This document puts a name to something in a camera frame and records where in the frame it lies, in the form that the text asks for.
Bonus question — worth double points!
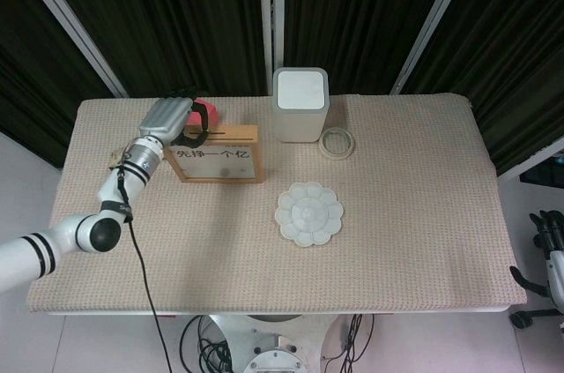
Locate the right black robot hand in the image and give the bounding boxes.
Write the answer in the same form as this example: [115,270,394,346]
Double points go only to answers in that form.
[528,209,564,260]

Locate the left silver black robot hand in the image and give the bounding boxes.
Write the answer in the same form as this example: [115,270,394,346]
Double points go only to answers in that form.
[138,85,212,150]

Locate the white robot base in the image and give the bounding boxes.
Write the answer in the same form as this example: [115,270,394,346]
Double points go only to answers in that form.
[206,313,337,373]

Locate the red cube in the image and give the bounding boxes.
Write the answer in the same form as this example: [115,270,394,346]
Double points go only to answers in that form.
[187,98,220,126]

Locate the black office chair base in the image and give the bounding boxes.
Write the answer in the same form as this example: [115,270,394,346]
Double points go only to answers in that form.
[508,265,564,331]

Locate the brown snack packet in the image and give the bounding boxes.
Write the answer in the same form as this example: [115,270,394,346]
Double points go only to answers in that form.
[108,147,130,169]

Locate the black curtain panel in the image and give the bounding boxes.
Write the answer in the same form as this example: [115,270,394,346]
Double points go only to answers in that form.
[281,0,462,96]
[0,0,121,169]
[403,0,564,176]
[33,0,271,100]

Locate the white square trash bin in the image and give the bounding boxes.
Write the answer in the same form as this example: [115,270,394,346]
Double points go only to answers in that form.
[272,66,330,145]

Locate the pink woven tablecloth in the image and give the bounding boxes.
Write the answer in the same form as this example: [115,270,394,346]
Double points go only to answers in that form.
[26,93,529,315]

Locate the beige masking tape roll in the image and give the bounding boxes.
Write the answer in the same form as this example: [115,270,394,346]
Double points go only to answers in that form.
[318,126,355,160]

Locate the white flower paint palette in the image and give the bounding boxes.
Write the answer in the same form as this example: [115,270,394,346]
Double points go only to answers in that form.
[275,181,345,249]

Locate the wooden frame money box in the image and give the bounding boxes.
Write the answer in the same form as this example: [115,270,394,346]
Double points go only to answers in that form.
[163,123,266,184]

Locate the white partition post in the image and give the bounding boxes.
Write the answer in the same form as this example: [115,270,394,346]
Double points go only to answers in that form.
[258,0,286,96]
[390,0,480,95]
[8,0,130,99]

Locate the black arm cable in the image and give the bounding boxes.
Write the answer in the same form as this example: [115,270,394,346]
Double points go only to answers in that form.
[114,164,175,373]

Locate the black floor cable bundle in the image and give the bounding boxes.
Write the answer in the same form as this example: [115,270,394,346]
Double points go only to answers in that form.
[323,313,376,373]
[182,314,234,373]

